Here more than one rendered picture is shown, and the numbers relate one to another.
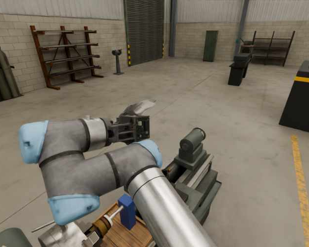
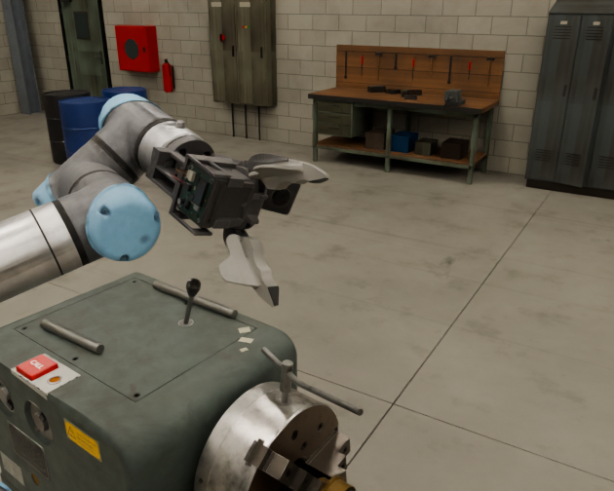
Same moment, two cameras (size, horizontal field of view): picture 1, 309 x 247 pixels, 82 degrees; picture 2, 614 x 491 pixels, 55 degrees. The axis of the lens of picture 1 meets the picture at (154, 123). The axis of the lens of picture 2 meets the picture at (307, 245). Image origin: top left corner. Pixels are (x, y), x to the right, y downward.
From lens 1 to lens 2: 0.76 m
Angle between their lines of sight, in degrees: 80
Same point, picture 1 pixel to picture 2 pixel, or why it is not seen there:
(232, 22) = not seen: outside the picture
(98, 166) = (77, 170)
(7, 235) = (271, 336)
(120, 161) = (81, 182)
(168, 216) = not seen: outside the picture
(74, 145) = (115, 140)
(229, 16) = not seen: outside the picture
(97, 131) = (150, 143)
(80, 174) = (69, 166)
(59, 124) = (135, 107)
